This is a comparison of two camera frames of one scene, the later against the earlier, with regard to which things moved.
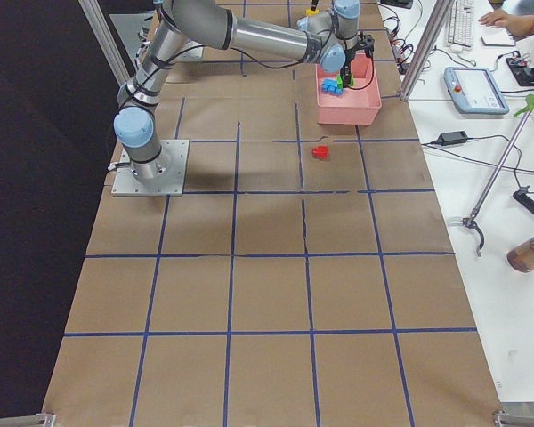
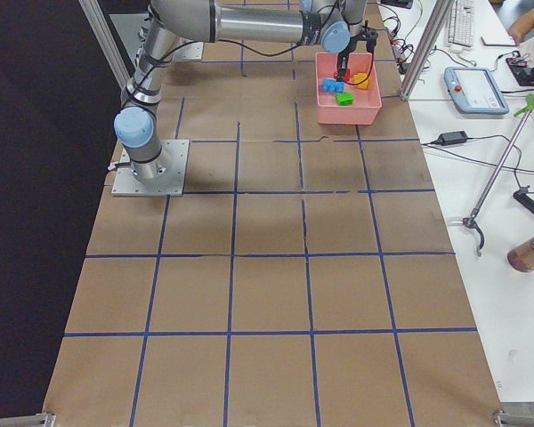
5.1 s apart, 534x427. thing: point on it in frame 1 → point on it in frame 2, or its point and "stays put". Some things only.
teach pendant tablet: [474, 90] stays put
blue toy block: [330, 86] stays put
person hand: [511, 22] → [521, 28]
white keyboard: [461, 27] stays put
